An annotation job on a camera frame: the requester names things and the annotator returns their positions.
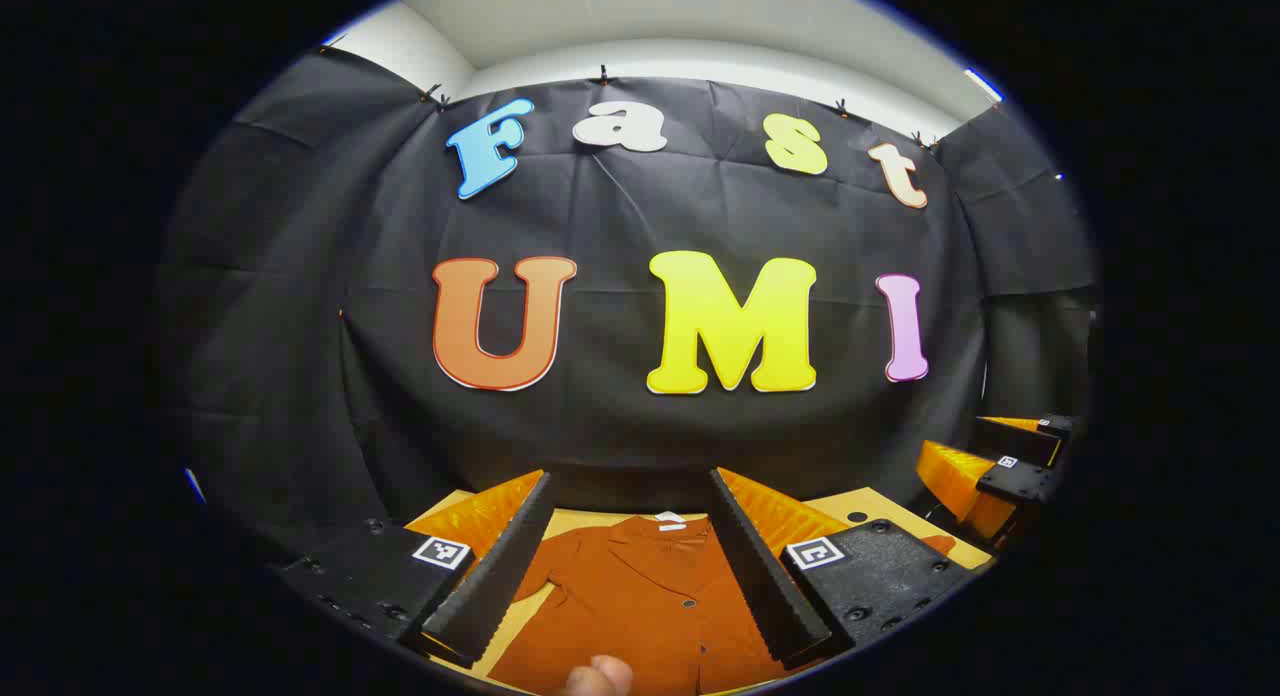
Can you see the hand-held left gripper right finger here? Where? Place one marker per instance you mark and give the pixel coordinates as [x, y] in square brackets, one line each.
[765, 586]

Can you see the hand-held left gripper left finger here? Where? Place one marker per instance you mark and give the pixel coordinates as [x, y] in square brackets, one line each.
[490, 586]

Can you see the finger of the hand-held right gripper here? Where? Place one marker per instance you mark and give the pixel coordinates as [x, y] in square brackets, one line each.
[1025, 481]
[1015, 441]

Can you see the orange ribbed button shirt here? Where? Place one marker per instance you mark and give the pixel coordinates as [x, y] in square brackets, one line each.
[640, 606]

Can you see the white ceiling light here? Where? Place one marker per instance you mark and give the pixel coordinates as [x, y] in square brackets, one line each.
[983, 84]

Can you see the black backdrop cloth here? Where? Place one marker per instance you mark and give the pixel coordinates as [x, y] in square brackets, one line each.
[600, 216]

